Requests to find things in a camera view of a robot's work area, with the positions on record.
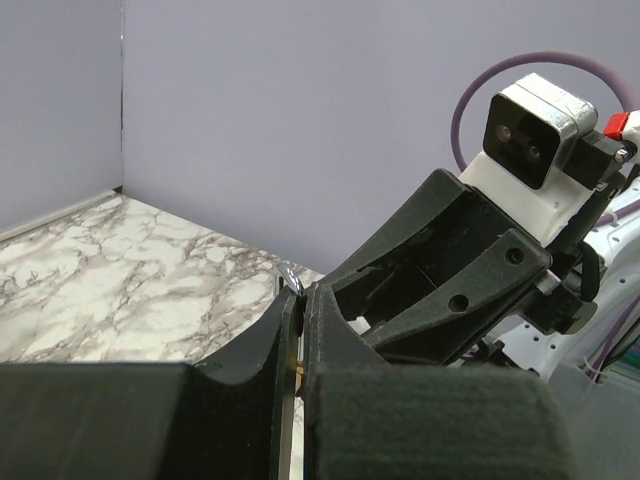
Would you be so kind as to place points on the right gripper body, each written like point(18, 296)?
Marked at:
point(570, 305)

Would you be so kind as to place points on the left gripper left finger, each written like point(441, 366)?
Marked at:
point(227, 416)

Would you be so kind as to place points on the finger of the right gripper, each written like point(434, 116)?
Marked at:
point(442, 232)
point(439, 328)

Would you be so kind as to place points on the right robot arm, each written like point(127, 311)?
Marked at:
point(513, 342)

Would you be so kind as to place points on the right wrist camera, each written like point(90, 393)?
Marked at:
point(531, 129)

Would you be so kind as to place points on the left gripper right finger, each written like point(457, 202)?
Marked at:
point(367, 419)

